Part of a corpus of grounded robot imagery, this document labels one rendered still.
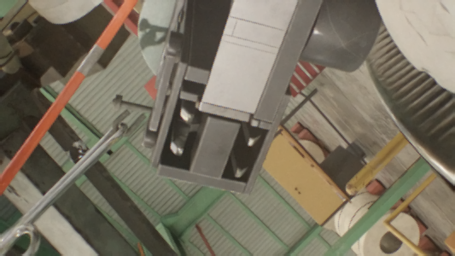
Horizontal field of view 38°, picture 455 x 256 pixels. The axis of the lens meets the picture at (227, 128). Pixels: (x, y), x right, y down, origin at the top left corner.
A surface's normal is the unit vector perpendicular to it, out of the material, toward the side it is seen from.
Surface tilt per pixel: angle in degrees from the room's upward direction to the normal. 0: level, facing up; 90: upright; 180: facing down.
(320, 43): 56
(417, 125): 90
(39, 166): 140
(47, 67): 33
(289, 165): 90
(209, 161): 65
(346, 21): 80
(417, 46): 22
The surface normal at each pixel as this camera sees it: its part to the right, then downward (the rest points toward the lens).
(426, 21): -0.77, 0.55
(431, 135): -0.66, -0.64
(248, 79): 0.00, 0.60
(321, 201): 0.29, 0.29
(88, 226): 0.73, -0.35
